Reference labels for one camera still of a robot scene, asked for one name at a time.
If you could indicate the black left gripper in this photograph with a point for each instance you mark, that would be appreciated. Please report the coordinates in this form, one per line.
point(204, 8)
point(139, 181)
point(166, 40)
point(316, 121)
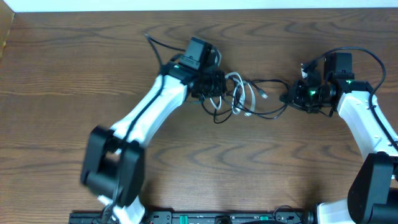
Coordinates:
point(211, 84)

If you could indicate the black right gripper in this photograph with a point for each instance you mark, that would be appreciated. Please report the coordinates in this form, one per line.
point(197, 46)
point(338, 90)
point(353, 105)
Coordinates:
point(295, 96)

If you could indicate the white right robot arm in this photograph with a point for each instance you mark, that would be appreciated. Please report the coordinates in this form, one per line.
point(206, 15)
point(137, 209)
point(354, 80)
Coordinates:
point(370, 199)

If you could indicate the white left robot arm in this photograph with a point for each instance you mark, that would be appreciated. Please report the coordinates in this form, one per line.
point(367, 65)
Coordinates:
point(114, 163)

